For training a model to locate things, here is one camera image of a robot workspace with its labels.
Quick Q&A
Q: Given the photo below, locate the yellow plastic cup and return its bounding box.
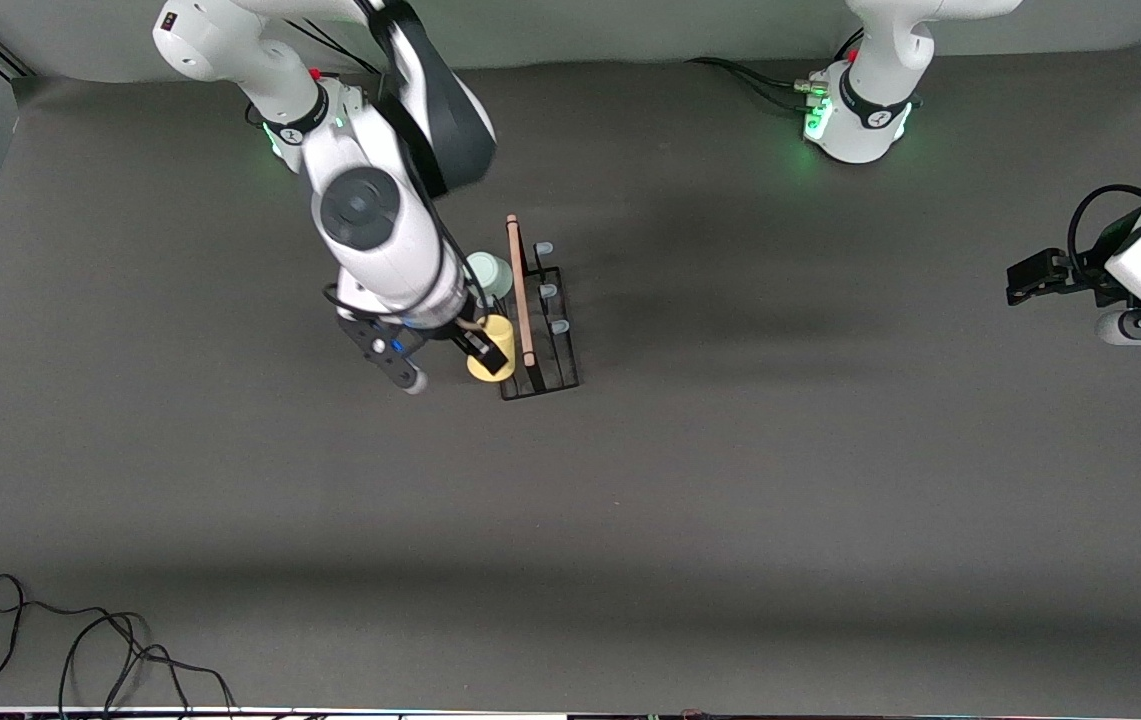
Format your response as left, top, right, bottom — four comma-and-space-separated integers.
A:
466, 314, 518, 384

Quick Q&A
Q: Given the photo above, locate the black wire cup holder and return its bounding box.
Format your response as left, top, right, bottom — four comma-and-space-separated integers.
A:
496, 214, 582, 402

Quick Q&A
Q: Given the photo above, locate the pale green plastic cup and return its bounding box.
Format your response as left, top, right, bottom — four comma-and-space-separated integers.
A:
465, 251, 514, 302

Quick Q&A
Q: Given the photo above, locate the dark grey table mat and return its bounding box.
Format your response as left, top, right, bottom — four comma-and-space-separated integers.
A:
0, 45, 1141, 713

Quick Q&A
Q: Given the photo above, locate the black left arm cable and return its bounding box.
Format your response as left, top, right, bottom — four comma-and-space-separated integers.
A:
1067, 183, 1141, 287

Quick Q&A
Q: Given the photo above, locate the black right base cable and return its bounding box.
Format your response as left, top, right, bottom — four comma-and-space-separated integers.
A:
280, 10, 387, 101

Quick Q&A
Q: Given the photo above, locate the black base cable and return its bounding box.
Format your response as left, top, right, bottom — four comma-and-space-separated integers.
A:
280, 10, 387, 101
685, 56, 816, 103

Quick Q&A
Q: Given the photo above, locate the black left base cable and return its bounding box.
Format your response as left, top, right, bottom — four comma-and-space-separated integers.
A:
685, 56, 816, 103

